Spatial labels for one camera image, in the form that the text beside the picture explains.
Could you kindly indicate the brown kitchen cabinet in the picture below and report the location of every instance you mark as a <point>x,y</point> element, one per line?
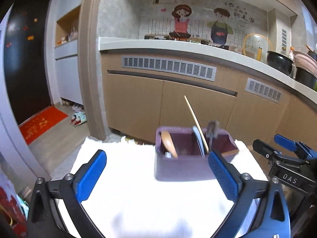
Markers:
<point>136,104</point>

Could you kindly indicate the wooden chopstick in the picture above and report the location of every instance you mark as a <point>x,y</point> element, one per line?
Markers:
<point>194,119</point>

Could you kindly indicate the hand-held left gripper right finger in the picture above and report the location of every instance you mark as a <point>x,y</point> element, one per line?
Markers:
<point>223,176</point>

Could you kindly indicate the red printed bag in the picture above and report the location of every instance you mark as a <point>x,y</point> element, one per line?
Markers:
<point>8,198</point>

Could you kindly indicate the grey-blue plastic spoon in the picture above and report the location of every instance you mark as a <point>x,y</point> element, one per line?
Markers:
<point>198,138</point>

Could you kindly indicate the patterned slippers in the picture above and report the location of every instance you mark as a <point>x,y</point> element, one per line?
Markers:
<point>79,118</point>

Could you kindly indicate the long grey vent grille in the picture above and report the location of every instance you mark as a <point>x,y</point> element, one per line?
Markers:
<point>168,67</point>

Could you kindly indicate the white kitchen counter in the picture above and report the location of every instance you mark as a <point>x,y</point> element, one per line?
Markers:
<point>173,45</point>

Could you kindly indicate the wooden spoon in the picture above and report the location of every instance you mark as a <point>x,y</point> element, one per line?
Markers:
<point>167,141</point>

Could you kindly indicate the white textured table cloth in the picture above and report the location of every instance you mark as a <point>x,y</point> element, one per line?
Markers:
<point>138,203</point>

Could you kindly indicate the dark entrance door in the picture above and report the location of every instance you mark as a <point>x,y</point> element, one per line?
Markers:
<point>27,67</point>

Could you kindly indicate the white shoe cabinet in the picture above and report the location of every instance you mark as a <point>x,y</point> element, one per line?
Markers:
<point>68,79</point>

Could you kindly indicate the metal shovel-shaped spoon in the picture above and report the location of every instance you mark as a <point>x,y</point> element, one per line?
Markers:
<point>213,130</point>

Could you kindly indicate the black cooking pot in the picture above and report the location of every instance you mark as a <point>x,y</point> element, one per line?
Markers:
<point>279,62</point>

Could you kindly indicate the red doormat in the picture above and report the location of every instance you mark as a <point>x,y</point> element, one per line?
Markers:
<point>42,124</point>

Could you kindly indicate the purple utensil holder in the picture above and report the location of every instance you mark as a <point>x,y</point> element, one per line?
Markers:
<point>183,171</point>

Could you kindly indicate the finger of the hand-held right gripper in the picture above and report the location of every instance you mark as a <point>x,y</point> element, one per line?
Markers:
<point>284,140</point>
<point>263,150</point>

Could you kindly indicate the black bucket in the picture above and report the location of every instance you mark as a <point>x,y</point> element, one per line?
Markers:
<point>305,78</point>

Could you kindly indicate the cartoon wall sticker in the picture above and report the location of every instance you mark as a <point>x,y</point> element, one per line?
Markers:
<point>182,22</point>

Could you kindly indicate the yellow bottle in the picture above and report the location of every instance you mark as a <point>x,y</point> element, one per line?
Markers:
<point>259,53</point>

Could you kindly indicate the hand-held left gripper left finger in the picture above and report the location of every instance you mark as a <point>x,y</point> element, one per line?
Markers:
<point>90,176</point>

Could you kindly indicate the short grey vent grille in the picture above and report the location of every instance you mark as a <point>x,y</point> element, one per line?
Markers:
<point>263,90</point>

